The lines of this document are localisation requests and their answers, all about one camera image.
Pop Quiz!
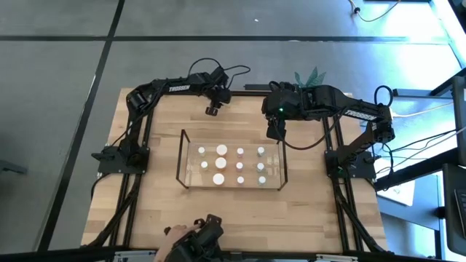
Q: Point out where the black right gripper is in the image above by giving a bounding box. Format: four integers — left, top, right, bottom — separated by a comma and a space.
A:
261, 82, 305, 123

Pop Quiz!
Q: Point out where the black rectangular bar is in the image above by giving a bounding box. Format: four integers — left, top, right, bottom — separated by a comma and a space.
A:
243, 83, 272, 92

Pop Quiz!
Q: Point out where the snake plant in white pot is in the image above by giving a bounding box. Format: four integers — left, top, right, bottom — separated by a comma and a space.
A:
293, 66, 328, 89

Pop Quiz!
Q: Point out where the black desk foot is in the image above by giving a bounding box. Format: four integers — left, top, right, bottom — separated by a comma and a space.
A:
392, 67, 466, 100

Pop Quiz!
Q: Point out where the person's hand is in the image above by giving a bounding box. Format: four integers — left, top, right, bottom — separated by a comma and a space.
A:
154, 223, 200, 262

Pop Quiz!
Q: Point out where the white paper sheet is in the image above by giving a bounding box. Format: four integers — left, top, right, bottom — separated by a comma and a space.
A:
378, 180, 416, 207

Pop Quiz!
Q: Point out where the black diagonal desk beam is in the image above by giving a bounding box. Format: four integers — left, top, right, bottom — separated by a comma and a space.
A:
374, 147, 460, 193

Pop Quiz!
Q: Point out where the grey desk top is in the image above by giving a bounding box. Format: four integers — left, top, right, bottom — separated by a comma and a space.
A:
378, 174, 447, 232

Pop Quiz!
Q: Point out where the black laptop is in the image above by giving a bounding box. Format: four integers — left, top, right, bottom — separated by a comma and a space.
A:
442, 163, 466, 258

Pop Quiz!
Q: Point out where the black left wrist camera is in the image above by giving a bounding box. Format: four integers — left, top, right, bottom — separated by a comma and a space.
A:
205, 103, 224, 117

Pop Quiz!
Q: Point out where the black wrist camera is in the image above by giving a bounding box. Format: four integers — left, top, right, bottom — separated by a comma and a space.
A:
205, 103, 224, 117
266, 122, 288, 142

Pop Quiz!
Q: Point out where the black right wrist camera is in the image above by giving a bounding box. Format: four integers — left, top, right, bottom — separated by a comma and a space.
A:
266, 122, 288, 142

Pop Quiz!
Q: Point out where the black aluminium table frame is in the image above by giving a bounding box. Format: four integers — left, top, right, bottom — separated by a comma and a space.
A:
82, 87, 390, 255

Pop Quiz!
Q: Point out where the black left wrist camera cable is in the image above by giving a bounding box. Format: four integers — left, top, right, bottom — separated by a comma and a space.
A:
187, 57, 252, 90

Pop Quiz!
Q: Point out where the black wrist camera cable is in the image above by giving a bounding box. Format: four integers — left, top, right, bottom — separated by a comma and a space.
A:
271, 108, 345, 151
187, 57, 252, 90

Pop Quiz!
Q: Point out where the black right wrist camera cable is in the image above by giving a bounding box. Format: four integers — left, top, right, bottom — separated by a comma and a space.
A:
271, 108, 345, 151

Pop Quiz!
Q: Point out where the wooden shelf with black frame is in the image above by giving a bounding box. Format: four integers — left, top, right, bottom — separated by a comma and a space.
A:
175, 129, 289, 191

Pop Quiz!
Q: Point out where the yellow floor cable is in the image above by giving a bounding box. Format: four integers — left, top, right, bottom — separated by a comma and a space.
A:
347, 0, 403, 23

